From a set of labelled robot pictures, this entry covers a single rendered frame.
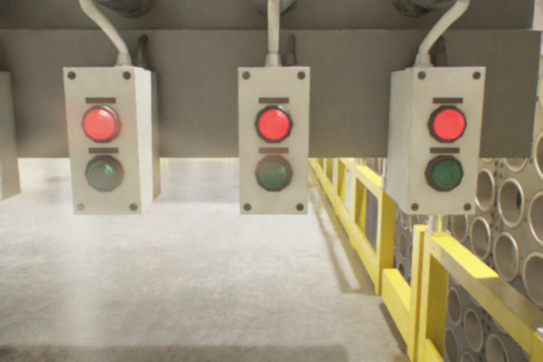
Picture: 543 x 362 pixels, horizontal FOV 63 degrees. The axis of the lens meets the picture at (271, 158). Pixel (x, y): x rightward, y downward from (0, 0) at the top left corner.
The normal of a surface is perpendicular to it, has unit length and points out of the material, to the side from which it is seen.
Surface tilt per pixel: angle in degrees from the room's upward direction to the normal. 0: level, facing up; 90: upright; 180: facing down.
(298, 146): 90
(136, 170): 90
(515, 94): 90
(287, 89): 90
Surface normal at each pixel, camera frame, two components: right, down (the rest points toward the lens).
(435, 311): 0.00, 0.16
